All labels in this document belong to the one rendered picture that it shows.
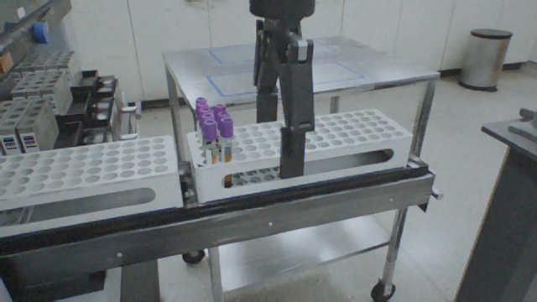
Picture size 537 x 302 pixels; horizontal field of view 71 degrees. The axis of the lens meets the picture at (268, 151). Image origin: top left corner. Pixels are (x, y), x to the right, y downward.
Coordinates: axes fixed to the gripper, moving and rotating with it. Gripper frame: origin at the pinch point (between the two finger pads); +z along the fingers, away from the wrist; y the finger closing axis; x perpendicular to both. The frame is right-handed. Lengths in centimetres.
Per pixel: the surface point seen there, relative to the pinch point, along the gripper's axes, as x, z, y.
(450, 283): -79, 85, 30
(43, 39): 29.3, -11.1, 18.9
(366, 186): -10.5, 5.1, -6.4
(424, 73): -47, 3, 30
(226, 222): 8.8, 6.5, -6.7
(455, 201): -116, 85, 70
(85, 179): 23.7, -0.5, -3.2
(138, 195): 19.0, 5.2, 0.3
